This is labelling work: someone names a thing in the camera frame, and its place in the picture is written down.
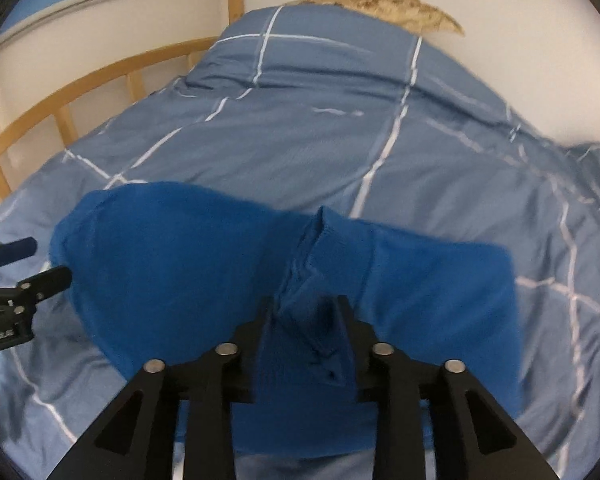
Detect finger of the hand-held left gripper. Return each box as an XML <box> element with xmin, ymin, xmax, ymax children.
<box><xmin>14</xmin><ymin>266</ymin><xmax>73</xmax><ymax>307</ymax></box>
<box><xmin>0</xmin><ymin>237</ymin><xmax>38</xmax><ymax>277</ymax></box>

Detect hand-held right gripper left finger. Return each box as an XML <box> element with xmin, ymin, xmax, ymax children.
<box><xmin>46</xmin><ymin>296</ymin><xmax>275</xmax><ymax>480</ymax></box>

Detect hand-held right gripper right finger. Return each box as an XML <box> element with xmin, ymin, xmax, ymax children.
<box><xmin>335</xmin><ymin>295</ymin><xmax>563</xmax><ymax>480</ymax></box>

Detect blue pants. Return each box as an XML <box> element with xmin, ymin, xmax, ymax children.
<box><xmin>50</xmin><ymin>182</ymin><xmax>525</xmax><ymax>461</ymax></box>

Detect blue checked duvet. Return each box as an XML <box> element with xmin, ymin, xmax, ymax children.
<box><xmin>0</xmin><ymin>5</ymin><xmax>600</xmax><ymax>480</ymax></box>

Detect beige patterned pillow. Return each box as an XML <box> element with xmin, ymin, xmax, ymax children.
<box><xmin>295</xmin><ymin>0</ymin><xmax>465</xmax><ymax>37</ymax></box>

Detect wooden bunk bed frame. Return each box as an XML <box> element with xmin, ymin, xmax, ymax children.
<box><xmin>0</xmin><ymin>0</ymin><xmax>245</xmax><ymax>201</ymax></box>

